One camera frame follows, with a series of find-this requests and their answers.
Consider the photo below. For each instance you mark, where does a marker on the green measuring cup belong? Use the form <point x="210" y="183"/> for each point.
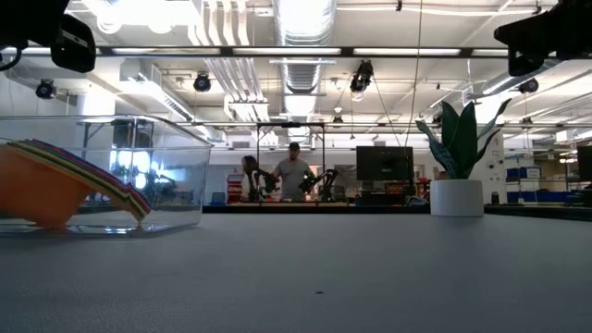
<point x="69" y="168"/>

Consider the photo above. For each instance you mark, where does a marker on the black aluminium table frame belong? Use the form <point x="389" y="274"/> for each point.
<point x="370" y="209"/>

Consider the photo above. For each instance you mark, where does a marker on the distant black gantry frame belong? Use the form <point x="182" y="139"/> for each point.
<point x="290" y="124"/>

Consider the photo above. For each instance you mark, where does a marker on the silver round ceiling duct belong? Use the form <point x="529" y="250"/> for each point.
<point x="303" y="69"/>

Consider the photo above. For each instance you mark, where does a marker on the black overhead light beam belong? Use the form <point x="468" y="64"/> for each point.
<point x="225" y="51"/>

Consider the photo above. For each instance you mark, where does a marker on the white rectangular ceiling duct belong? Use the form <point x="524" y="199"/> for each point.
<point x="152" y="88"/>

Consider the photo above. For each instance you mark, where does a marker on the black monitor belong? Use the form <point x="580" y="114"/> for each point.
<point x="384" y="163"/>
<point x="585" y="162"/>

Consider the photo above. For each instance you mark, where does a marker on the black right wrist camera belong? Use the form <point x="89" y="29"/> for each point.
<point x="525" y="65"/>

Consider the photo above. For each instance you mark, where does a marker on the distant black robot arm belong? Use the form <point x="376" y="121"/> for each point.
<point x="329" y="176"/>
<point x="268" y="180"/>

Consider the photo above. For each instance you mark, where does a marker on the white plant pot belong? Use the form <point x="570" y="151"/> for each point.
<point x="455" y="199"/>

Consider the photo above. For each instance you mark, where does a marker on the clear plastic container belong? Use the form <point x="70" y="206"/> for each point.
<point x="176" y="185"/>

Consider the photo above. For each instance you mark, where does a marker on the orange measuring cup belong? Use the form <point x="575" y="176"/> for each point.
<point x="37" y="185"/>

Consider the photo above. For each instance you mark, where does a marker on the grey table mat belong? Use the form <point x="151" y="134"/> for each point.
<point x="324" y="268"/>

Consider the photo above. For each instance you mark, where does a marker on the green snake plant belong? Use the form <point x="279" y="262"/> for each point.
<point x="462" y="143"/>

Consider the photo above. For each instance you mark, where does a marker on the red parts cabinet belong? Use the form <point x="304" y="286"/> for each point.
<point x="234" y="185"/>

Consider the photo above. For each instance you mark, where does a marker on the person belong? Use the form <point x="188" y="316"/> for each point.
<point x="292" y="176"/>
<point x="250" y="164"/>

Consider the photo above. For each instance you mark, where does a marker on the purple measuring cup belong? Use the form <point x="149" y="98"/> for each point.
<point x="69" y="163"/>

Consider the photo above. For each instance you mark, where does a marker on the blue storage bin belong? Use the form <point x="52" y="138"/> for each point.
<point x="520" y="173"/>
<point x="546" y="196"/>

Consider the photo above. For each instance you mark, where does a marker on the black hanging spotlight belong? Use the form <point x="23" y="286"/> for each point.
<point x="362" y="76"/>
<point x="45" y="89"/>
<point x="528" y="85"/>
<point x="202" y="82"/>

